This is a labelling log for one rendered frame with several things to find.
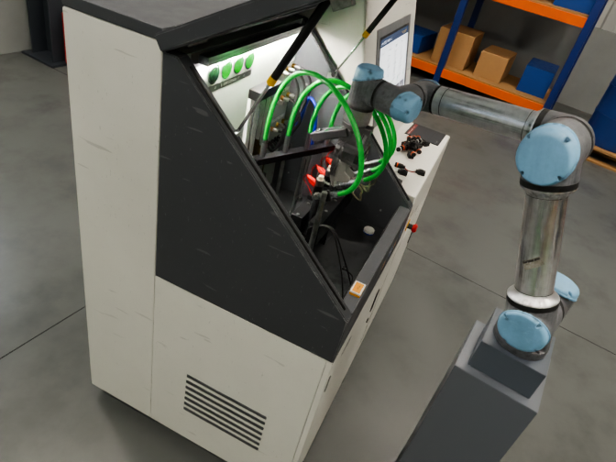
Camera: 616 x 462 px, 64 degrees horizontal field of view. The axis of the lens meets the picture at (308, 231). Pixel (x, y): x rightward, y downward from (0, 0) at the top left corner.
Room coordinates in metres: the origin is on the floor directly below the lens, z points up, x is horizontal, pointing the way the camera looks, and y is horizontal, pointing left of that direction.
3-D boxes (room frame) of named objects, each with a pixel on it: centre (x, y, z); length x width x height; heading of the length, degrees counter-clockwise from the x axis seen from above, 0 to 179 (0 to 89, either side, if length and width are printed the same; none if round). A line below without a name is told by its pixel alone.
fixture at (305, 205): (1.43, -0.03, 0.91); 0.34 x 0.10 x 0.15; 164
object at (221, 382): (1.32, 0.03, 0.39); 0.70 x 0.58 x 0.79; 164
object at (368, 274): (1.25, -0.23, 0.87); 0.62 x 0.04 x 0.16; 164
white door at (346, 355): (1.24, -0.24, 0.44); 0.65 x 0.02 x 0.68; 164
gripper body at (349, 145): (1.29, -0.06, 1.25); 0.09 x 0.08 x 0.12; 74
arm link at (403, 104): (1.26, -0.15, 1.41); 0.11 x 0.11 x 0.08; 57
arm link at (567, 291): (1.06, -0.65, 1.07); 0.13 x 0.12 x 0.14; 147
